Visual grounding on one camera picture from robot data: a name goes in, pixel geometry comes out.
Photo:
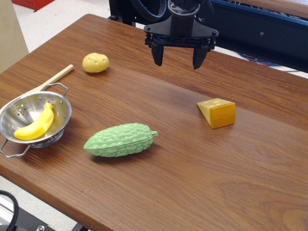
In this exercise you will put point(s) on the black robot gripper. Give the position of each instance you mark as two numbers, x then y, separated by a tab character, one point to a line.
182	29

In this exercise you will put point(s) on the yellow toy banana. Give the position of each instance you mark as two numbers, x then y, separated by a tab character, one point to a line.
38	127

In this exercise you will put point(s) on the steel colander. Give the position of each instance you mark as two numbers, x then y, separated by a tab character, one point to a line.
9	124

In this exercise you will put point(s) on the orange toy cheese wedge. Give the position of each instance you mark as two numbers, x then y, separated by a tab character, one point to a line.
218	112

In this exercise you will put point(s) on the yellow toy potato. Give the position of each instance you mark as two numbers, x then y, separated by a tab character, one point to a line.
95	62

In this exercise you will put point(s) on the green toy bitter gourd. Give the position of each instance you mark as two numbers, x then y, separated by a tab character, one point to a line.
121	140

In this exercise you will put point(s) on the wooden spoon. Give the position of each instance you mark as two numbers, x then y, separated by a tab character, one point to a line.
51	80

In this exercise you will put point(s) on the red crate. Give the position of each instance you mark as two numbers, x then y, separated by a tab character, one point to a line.
32	4

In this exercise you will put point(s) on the light wooden board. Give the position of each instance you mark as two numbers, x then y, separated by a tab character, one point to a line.
12	43

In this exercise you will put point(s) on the black metal mount with screw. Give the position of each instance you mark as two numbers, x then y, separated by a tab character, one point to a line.
28	222

